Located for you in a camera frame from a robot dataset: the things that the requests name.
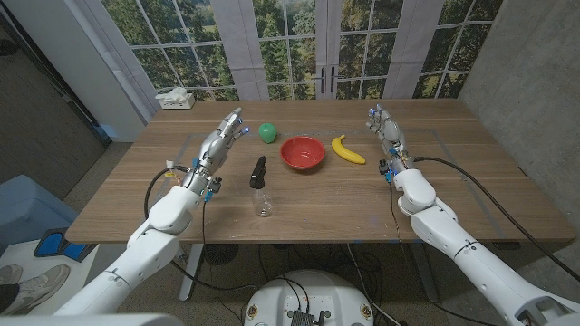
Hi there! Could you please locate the printed window backdrop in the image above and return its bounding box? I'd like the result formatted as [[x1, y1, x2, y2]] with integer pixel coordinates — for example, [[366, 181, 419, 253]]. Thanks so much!
[[72, 0, 505, 102]]

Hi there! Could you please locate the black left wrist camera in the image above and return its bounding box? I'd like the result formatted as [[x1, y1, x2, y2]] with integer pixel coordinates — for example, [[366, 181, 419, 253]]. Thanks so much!
[[202, 176, 223, 203]]

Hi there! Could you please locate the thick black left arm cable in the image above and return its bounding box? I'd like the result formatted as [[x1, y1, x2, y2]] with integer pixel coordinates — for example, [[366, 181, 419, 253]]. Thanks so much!
[[143, 165, 259, 291]]

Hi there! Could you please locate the white robot torso base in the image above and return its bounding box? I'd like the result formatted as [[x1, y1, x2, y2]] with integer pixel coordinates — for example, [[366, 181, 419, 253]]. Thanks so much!
[[244, 269, 375, 326]]

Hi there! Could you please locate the blue black foot pedal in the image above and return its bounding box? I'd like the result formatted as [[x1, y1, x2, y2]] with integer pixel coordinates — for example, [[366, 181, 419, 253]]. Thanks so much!
[[34, 227, 99, 264]]

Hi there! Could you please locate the grey table leg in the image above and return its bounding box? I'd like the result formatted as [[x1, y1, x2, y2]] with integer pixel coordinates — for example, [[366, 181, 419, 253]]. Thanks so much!
[[410, 242, 440, 303]]

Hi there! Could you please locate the grey sneaker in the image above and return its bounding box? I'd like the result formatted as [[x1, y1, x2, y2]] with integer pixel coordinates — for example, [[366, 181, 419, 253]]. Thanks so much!
[[0, 264, 72, 316], [0, 264, 24, 285]]

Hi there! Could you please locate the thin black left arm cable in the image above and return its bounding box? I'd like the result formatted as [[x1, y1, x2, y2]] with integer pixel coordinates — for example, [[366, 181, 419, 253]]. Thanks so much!
[[198, 201, 210, 287]]

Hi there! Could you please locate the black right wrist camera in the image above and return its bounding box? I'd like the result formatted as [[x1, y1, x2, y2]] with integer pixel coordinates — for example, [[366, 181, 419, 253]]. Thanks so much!
[[378, 158, 395, 184]]

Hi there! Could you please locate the black round floor fan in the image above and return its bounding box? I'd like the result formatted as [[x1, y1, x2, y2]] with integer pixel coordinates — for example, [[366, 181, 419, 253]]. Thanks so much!
[[202, 243, 240, 266]]

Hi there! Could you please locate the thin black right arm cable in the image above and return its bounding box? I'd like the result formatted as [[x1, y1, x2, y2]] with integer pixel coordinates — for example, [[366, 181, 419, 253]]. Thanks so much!
[[388, 180, 499, 326]]

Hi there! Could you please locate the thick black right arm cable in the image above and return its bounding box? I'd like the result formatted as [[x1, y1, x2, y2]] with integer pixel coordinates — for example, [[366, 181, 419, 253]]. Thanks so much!
[[412, 156, 580, 283]]

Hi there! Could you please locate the white table leg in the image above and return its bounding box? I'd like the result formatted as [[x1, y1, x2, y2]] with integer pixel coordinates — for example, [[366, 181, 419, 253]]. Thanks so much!
[[179, 243, 205, 302]]

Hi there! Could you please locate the red bowl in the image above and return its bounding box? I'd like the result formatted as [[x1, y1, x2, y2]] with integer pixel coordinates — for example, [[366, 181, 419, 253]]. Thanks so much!
[[279, 135, 327, 171]]

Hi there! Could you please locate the green toy apple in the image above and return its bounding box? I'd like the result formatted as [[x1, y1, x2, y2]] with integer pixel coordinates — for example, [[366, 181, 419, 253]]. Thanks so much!
[[257, 122, 278, 145]]

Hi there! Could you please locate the white tissue box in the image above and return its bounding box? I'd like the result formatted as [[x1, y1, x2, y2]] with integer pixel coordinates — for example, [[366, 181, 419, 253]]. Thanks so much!
[[154, 86, 197, 110]]

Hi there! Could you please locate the yellow toy banana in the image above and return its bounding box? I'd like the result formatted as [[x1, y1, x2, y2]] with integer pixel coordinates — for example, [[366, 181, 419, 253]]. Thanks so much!
[[331, 133, 367, 166]]

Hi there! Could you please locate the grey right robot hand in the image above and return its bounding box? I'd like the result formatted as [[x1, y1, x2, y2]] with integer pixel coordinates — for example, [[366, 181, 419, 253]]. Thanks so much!
[[365, 103, 414, 176]]

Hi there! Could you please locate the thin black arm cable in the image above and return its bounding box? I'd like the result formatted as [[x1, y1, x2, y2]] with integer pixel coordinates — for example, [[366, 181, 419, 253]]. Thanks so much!
[[198, 201, 210, 287], [388, 180, 499, 326]]

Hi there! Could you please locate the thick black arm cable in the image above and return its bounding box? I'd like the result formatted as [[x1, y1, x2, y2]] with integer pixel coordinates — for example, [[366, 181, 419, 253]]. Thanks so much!
[[412, 156, 580, 283], [143, 165, 259, 291]]

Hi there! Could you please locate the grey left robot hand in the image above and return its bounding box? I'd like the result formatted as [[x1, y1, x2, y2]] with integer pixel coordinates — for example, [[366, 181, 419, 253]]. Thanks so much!
[[180, 107, 251, 196]]

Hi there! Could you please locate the white floor platform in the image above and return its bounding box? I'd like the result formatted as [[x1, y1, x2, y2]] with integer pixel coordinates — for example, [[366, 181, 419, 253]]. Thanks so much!
[[0, 239, 100, 313]]

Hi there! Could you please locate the clear spray bottle black trigger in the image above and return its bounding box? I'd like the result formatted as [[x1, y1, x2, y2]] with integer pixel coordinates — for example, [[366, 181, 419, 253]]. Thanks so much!
[[248, 155, 275, 218]]

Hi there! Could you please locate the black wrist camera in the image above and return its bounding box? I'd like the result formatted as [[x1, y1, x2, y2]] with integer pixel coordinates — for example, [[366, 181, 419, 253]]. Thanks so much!
[[202, 176, 223, 203], [378, 158, 395, 184]]

